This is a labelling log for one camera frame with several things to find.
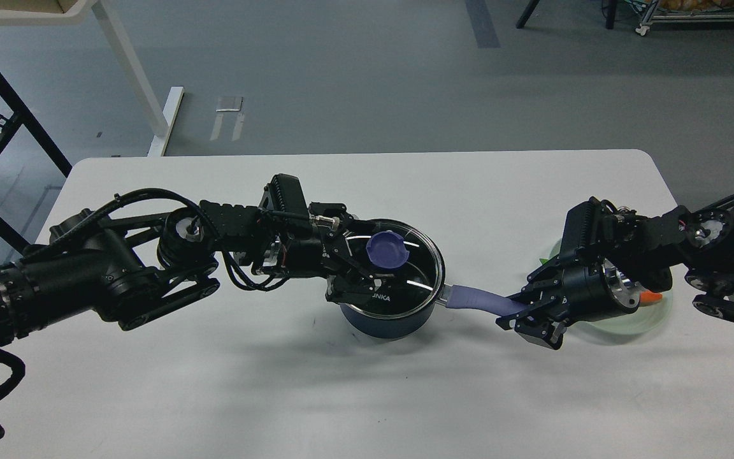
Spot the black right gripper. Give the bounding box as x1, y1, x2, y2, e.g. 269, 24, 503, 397
496, 252, 640, 351

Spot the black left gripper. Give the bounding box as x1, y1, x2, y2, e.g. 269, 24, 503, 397
263, 203, 399, 304

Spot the glass pot lid blue knob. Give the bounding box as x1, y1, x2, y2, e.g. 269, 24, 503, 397
335, 219, 446, 320

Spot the blue saucepan with handle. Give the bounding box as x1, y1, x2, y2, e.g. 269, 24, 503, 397
339, 220, 530, 340

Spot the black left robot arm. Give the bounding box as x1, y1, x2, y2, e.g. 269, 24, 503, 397
0, 185, 393, 439

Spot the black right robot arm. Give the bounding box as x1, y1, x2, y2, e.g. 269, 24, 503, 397
496, 194, 734, 349

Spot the clear green glass plate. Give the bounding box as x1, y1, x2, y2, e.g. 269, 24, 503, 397
574, 258, 670, 337

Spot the orange toy carrot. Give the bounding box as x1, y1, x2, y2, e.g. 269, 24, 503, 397
640, 291, 663, 305

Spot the wheeled metal cart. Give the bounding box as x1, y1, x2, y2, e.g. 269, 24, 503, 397
635, 1, 734, 36

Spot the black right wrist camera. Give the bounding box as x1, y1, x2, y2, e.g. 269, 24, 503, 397
559, 196, 603, 259

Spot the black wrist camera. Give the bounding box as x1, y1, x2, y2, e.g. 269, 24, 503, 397
559, 196, 603, 259
259, 173, 309, 220

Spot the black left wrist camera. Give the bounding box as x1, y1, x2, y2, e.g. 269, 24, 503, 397
259, 173, 309, 220

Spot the white desk frame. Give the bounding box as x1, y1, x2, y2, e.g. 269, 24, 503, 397
0, 1, 185, 157

